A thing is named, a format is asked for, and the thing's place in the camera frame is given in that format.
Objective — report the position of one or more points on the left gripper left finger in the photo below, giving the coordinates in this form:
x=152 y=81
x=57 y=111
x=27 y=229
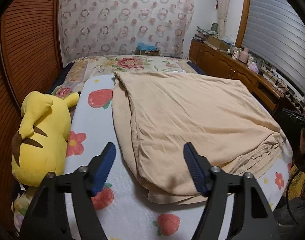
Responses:
x=46 y=217

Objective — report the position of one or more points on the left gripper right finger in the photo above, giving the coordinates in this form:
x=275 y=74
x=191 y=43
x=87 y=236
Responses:
x=252 y=217

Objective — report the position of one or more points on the beige t-shirt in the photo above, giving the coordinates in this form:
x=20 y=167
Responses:
x=156 y=114

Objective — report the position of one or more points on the yellow patterned cushion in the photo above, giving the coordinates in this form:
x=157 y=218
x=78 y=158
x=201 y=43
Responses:
x=297 y=185

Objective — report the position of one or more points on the yellow Pikachu plush toy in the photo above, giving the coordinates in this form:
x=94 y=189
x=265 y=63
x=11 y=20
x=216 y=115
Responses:
x=40 y=144

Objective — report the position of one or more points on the white strawberry flower blanket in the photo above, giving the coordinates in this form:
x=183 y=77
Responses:
x=122 y=206

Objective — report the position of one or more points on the floral quilt bedspread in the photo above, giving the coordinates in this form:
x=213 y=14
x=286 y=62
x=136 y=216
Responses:
x=85 y=68

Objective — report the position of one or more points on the purple tissue pack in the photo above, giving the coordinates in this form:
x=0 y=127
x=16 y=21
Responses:
x=253 y=67

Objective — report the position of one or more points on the wooden sideboard cabinet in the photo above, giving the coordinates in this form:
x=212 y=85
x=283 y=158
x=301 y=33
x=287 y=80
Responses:
x=218 y=64

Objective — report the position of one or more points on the pink thermos jug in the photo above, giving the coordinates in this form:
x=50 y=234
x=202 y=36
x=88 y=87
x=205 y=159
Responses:
x=243 y=56

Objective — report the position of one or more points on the cardboard box on cabinet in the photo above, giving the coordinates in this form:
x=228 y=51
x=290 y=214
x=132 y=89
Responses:
x=218 y=44

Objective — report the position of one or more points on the grey window roller blind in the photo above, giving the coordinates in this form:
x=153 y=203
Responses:
x=275 y=32

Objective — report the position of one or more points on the blue item on box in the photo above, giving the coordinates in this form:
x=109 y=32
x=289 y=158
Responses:
x=146 y=50

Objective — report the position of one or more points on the stack of folded papers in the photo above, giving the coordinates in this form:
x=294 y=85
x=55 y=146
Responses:
x=206 y=32

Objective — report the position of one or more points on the circle-pattern lace curtain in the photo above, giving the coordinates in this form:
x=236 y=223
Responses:
x=116 y=27

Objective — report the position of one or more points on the tied cream curtain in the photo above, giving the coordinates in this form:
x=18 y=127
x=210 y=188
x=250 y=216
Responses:
x=222 y=12

